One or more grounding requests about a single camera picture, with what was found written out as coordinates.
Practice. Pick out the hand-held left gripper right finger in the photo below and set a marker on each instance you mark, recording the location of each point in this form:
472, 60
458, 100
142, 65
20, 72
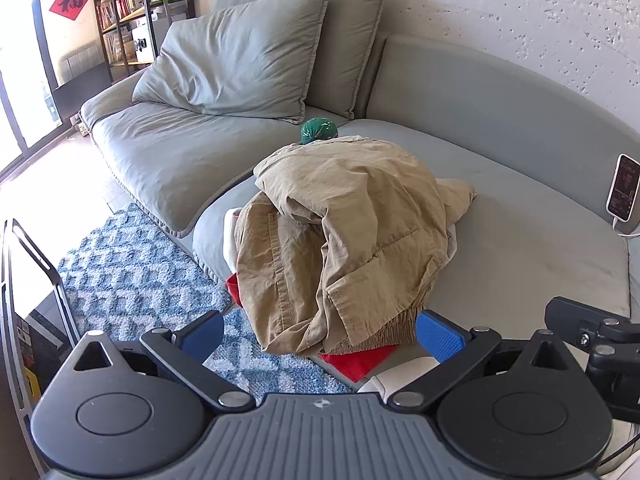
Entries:
440, 338

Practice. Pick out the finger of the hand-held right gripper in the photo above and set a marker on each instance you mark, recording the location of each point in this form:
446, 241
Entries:
570, 317

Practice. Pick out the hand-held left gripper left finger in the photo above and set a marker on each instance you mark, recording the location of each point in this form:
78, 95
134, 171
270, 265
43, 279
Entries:
202, 335

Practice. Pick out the khaki pants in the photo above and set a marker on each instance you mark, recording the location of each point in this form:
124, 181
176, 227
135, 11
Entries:
350, 220

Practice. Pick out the red garment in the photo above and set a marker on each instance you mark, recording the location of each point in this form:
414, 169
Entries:
360, 362

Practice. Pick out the grey sofa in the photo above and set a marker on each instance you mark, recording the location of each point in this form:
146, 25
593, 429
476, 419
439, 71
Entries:
525, 240

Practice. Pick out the blue patterned rug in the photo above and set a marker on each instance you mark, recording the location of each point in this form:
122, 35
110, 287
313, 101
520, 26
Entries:
125, 270

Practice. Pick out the white smartphone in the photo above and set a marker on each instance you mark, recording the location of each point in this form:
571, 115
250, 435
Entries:
624, 187

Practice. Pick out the green round toy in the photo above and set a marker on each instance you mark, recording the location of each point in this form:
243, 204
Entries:
320, 129

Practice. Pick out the large grey throw pillow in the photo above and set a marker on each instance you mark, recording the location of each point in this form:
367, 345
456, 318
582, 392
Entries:
240, 55

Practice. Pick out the white radiator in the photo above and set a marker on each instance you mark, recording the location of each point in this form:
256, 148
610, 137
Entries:
80, 60

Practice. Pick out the glass sliding door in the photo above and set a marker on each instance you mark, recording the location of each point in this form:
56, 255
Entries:
20, 85

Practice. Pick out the wooden bookshelf with books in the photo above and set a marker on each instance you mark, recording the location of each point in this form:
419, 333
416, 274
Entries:
125, 10

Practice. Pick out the black metal frame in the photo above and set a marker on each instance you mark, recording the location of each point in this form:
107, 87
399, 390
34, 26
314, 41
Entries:
37, 260

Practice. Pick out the red diamond wall decoration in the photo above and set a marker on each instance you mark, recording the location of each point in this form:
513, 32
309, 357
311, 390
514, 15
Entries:
69, 0

